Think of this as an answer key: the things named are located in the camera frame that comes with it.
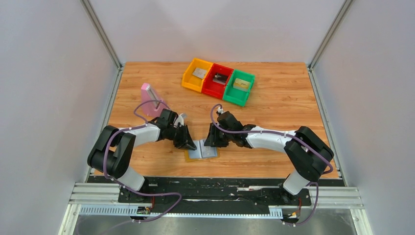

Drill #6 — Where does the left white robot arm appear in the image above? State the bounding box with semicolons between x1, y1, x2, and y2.
87;109;197;191

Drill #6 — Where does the yellow plastic bin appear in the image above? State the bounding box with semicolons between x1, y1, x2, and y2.
181;58;213;93

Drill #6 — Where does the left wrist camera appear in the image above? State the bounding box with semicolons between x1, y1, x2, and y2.
174;113;187;127

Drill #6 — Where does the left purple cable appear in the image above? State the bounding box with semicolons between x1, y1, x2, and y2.
102;99;184;224

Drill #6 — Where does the yellow leather card holder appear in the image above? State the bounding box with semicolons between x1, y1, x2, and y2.
184;140;219;162

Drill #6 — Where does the pink wedge stand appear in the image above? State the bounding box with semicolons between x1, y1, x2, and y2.
141;83;168;118

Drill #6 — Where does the silver card in yellow bin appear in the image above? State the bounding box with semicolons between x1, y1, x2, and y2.
192;68;207;79

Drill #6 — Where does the green plastic bin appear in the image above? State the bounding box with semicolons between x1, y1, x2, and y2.
222;70;255;107

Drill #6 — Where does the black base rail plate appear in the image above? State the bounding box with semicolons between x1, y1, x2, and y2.
117;176;328;215

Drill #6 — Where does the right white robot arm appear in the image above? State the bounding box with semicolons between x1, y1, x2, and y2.
204;111;334;195

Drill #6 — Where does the red plastic bin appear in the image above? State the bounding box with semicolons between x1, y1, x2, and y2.
202;63;234;99

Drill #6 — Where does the gold card in green bin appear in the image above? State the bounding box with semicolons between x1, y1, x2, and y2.
233;78;251;91

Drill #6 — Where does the dark card in red bin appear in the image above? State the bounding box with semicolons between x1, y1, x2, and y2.
212;73;228;85

